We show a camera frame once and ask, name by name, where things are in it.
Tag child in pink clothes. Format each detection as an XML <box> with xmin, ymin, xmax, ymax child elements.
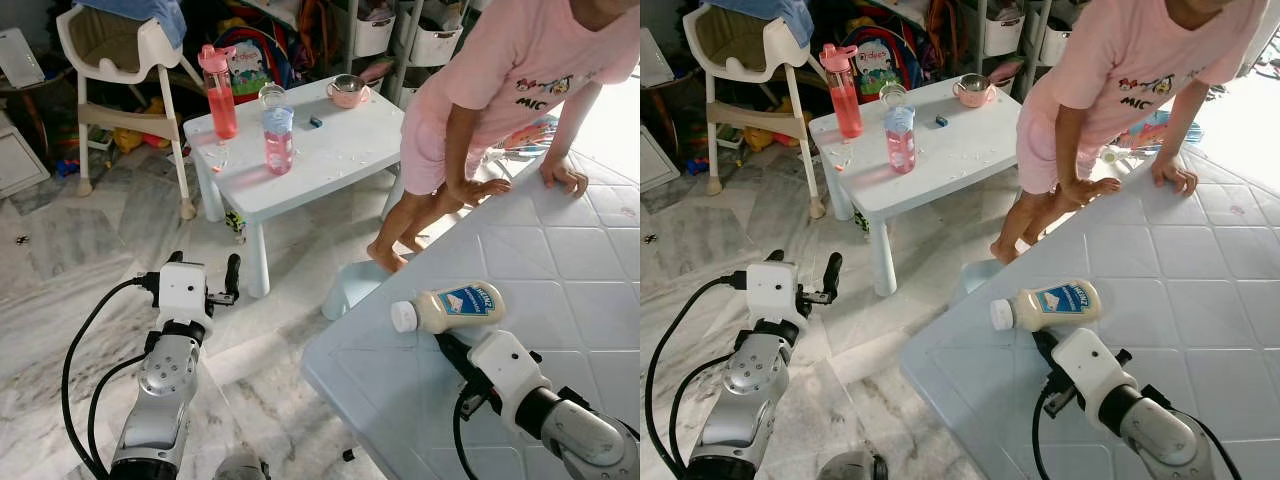
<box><xmin>992</xmin><ymin>0</ymin><xmax>1273</xmax><ymax>265</ymax></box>
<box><xmin>365</xmin><ymin>0</ymin><xmax>641</xmax><ymax>273</ymax></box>

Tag large light blue plastic table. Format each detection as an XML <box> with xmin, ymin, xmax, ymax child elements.
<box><xmin>900</xmin><ymin>148</ymin><xmax>1280</xmax><ymax>480</ymax></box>
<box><xmin>300</xmin><ymin>150</ymin><xmax>641</xmax><ymax>480</ymax></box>

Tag white low cabinet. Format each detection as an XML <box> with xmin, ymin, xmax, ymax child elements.
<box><xmin>0</xmin><ymin>110</ymin><xmax>51</xmax><ymax>197</ymax></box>
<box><xmin>640</xmin><ymin>125</ymin><xmax>681</xmax><ymax>193</ymax></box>

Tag child's right hand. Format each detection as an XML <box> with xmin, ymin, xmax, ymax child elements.
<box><xmin>1058</xmin><ymin>176</ymin><xmax>1123</xmax><ymax>207</ymax></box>
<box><xmin>448</xmin><ymin>177</ymin><xmax>514</xmax><ymax>209</ymax></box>

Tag child's left hand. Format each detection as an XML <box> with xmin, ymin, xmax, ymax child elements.
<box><xmin>540</xmin><ymin>157</ymin><xmax>590</xmax><ymax>197</ymax></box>
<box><xmin>1150</xmin><ymin>154</ymin><xmax>1200</xmax><ymax>195</ymax></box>

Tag pink bowl with handles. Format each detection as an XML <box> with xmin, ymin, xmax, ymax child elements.
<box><xmin>328</xmin><ymin>74</ymin><xmax>372</xmax><ymax>109</ymax></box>
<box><xmin>952</xmin><ymin>73</ymin><xmax>997</xmax><ymax>108</ymax></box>

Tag colourful children's backpack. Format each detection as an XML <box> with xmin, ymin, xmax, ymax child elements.
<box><xmin>215</xmin><ymin>25</ymin><xmax>293</xmax><ymax>93</ymax></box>
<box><xmin>845</xmin><ymin>25</ymin><xmax>917</xmax><ymax>97</ymax></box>

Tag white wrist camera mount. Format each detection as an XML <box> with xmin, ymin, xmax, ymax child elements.
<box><xmin>745</xmin><ymin>262</ymin><xmax>799</xmax><ymax>326</ymax></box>
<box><xmin>468</xmin><ymin>330</ymin><xmax>553</xmax><ymax>426</ymax></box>
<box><xmin>1050</xmin><ymin>328</ymin><xmax>1141</xmax><ymax>426</ymax></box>
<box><xmin>157</xmin><ymin>262</ymin><xmax>213</xmax><ymax>326</ymax></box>

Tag long black left arm cable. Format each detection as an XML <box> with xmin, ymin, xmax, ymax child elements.
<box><xmin>644</xmin><ymin>275</ymin><xmax>751</xmax><ymax>480</ymax></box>
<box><xmin>60</xmin><ymin>277</ymin><xmax>161</xmax><ymax>480</ymax></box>

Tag white flat board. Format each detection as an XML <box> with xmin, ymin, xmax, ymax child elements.
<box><xmin>640</xmin><ymin>28</ymin><xmax>674</xmax><ymax>87</ymax></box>
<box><xmin>0</xmin><ymin>28</ymin><xmax>47</xmax><ymax>89</ymax></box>

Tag mayonnaise squeeze bottle blue label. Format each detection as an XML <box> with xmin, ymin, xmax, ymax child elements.
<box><xmin>390</xmin><ymin>282</ymin><xmax>506</xmax><ymax>336</ymax></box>
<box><xmin>990</xmin><ymin>278</ymin><xmax>1102</xmax><ymax>333</ymax></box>

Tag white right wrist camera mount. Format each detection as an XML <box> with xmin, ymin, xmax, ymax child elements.
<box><xmin>1050</xmin><ymin>328</ymin><xmax>1141</xmax><ymax>426</ymax></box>
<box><xmin>468</xmin><ymin>330</ymin><xmax>553</xmax><ymax>426</ymax></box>

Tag small white children's table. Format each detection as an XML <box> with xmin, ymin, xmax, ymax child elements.
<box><xmin>183</xmin><ymin>78</ymin><xmax>421</xmax><ymax>299</ymax></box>
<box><xmin>808</xmin><ymin>75</ymin><xmax>1031</xmax><ymax>297</ymax></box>

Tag tall pink water bottle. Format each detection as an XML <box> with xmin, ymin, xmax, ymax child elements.
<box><xmin>198</xmin><ymin>44</ymin><xmax>239</xmax><ymax>142</ymax></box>
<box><xmin>820</xmin><ymin>43</ymin><xmax>863</xmax><ymax>140</ymax></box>

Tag white high chair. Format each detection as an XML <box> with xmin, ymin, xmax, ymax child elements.
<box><xmin>682</xmin><ymin>0</ymin><xmax>827</xmax><ymax>219</ymax></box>
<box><xmin>55</xmin><ymin>0</ymin><xmax>201</xmax><ymax>221</ymax></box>

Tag blue denim garment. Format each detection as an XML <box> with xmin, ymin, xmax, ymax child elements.
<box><xmin>705</xmin><ymin>0</ymin><xmax>816</xmax><ymax>47</ymax></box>
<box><xmin>75</xmin><ymin>0</ymin><xmax>189</xmax><ymax>47</ymax></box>

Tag white storage bin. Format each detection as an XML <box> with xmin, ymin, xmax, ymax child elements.
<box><xmin>985</xmin><ymin>5</ymin><xmax>1027</xmax><ymax>57</ymax></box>
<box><xmin>350</xmin><ymin>0</ymin><xmax>397</xmax><ymax>57</ymax></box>
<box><xmin>410</xmin><ymin>5</ymin><xmax>467</xmax><ymax>67</ymax></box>
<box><xmin>1040</xmin><ymin>10</ymin><xmax>1081</xmax><ymax>67</ymax></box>

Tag grey robot left leg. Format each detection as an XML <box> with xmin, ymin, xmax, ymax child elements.
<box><xmin>818</xmin><ymin>450</ymin><xmax>887</xmax><ymax>480</ymax></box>
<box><xmin>213</xmin><ymin>452</ymin><xmax>271</xmax><ymax>480</ymax></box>

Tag light blue plastic stool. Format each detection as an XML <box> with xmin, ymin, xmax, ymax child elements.
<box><xmin>322</xmin><ymin>262</ymin><xmax>387</xmax><ymax>322</ymax></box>
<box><xmin>960</xmin><ymin>260</ymin><xmax>1007</xmax><ymax>303</ymax></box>

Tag clear bottle with pink liquid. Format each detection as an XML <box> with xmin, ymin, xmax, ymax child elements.
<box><xmin>260</xmin><ymin>85</ymin><xmax>296</xmax><ymax>177</ymax></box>
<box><xmin>882</xmin><ymin>83</ymin><xmax>918</xmax><ymax>175</ymax></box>

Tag short black left arm cable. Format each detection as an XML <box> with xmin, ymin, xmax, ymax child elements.
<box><xmin>667</xmin><ymin>355</ymin><xmax>736</xmax><ymax>471</ymax></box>
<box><xmin>87</xmin><ymin>355</ymin><xmax>151</xmax><ymax>471</ymax></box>

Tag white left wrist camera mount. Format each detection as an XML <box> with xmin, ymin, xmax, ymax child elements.
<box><xmin>157</xmin><ymin>262</ymin><xmax>213</xmax><ymax>326</ymax></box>
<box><xmin>745</xmin><ymin>262</ymin><xmax>799</xmax><ymax>326</ymax></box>

